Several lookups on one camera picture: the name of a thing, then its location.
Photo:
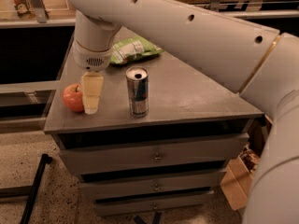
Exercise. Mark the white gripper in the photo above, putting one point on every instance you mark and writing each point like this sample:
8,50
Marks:
91,60

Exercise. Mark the red apple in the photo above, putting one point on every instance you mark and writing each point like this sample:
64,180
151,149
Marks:
72,97

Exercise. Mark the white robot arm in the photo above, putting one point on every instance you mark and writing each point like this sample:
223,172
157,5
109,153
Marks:
261,64

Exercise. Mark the silver blue drink can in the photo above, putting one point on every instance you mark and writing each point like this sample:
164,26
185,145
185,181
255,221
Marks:
138,90

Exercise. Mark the green chip bag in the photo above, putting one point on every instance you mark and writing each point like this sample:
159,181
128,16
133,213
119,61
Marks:
133,49

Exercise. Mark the grey drawer cabinet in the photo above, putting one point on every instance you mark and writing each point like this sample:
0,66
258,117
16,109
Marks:
183,103

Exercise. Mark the black metal stand leg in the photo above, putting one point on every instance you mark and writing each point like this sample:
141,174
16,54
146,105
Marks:
45,159

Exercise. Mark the orange box on shelf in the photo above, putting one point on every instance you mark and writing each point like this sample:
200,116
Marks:
20,0

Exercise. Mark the top grey drawer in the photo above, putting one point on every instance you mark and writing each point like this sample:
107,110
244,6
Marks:
93,160

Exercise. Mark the grey drawer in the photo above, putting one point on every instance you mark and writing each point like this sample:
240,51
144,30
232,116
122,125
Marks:
152,184
93,160
152,203

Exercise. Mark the middle grey drawer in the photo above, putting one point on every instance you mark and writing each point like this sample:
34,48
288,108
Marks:
152,184

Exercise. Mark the bottom grey drawer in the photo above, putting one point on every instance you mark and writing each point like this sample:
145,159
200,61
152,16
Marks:
152,203

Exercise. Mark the open cardboard box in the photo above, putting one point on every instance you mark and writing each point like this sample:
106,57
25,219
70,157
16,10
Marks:
236,183

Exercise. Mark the snack wrappers in box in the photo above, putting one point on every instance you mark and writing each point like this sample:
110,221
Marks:
250,159

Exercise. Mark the wooden shelf with metal rail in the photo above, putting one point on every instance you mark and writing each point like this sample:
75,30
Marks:
280,14

